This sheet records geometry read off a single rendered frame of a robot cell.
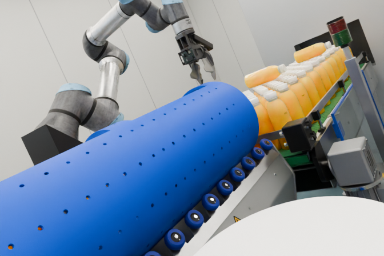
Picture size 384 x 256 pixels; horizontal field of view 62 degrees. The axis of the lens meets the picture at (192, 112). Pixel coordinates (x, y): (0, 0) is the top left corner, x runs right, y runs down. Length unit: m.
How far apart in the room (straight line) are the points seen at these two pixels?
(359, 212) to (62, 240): 0.40
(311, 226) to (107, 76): 1.19
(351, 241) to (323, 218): 0.06
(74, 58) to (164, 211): 3.67
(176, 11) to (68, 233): 0.92
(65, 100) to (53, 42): 2.99
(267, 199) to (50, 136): 0.69
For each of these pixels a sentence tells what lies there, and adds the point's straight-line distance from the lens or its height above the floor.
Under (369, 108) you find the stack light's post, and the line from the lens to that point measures 1.38.
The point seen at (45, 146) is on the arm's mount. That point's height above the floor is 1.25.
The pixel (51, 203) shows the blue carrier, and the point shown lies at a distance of 0.55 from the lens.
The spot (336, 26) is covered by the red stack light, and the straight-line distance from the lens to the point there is 1.33.
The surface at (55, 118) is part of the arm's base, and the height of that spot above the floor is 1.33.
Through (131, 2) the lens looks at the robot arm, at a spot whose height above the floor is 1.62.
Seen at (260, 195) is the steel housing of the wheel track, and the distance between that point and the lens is 0.97.
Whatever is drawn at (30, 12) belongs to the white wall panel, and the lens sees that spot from 4.25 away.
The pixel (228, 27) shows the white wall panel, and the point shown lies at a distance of 5.90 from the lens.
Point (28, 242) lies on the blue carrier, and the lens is 0.52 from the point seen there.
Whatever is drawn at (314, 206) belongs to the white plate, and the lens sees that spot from 0.47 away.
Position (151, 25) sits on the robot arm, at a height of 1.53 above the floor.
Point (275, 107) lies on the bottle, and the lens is 1.16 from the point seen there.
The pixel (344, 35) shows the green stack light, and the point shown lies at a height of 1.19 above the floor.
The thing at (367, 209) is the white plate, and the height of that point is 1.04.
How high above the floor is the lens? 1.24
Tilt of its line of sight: 4 degrees down
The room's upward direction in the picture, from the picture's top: 23 degrees counter-clockwise
